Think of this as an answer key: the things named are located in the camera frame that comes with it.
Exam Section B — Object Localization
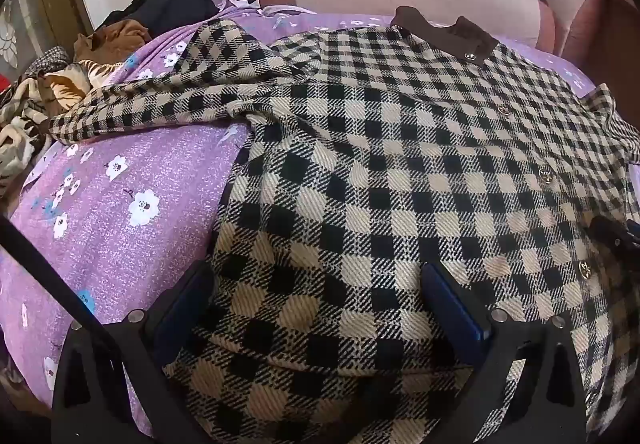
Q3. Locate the purple floral bedsheet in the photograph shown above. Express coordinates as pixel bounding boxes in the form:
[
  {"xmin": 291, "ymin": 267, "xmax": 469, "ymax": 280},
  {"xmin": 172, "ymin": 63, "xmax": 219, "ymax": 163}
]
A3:
[{"xmin": 0, "ymin": 0, "xmax": 601, "ymax": 425}]

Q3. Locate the black beige checked coat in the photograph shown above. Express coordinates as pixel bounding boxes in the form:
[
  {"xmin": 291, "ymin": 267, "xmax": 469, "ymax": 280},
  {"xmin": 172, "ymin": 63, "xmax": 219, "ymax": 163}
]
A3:
[{"xmin": 47, "ymin": 7, "xmax": 640, "ymax": 444}]

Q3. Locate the brown wooden board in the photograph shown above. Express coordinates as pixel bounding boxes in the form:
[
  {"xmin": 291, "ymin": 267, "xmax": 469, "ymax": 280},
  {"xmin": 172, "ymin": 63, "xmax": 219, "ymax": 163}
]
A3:
[{"xmin": 562, "ymin": 0, "xmax": 640, "ymax": 92}]

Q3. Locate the houndstooth garment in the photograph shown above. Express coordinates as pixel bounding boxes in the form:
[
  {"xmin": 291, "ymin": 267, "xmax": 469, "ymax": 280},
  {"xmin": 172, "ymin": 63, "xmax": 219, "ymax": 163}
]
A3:
[{"xmin": 22, "ymin": 49, "xmax": 73, "ymax": 80}]

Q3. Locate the brown garment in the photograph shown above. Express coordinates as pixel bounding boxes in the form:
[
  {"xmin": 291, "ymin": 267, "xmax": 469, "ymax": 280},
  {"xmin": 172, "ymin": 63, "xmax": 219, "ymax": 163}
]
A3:
[{"xmin": 74, "ymin": 20, "xmax": 152, "ymax": 68}]

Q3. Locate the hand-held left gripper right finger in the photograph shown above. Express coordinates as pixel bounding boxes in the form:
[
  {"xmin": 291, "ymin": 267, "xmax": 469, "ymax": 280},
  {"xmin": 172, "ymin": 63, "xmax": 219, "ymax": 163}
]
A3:
[{"xmin": 420, "ymin": 261, "xmax": 588, "ymax": 444}]

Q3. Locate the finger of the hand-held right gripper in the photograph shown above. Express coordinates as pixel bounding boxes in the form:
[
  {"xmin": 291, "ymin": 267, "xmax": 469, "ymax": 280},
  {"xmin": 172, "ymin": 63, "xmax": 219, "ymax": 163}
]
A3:
[{"xmin": 587, "ymin": 214, "xmax": 640, "ymax": 259}]

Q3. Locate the tiger print blanket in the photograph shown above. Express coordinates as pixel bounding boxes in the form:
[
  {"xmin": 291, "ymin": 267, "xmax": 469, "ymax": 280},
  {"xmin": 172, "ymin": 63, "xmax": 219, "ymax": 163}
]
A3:
[{"xmin": 0, "ymin": 58, "xmax": 121, "ymax": 195}]

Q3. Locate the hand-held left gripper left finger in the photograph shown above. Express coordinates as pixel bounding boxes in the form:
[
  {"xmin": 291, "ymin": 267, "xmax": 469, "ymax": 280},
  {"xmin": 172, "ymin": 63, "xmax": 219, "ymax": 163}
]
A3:
[{"xmin": 52, "ymin": 265, "xmax": 216, "ymax": 444}]

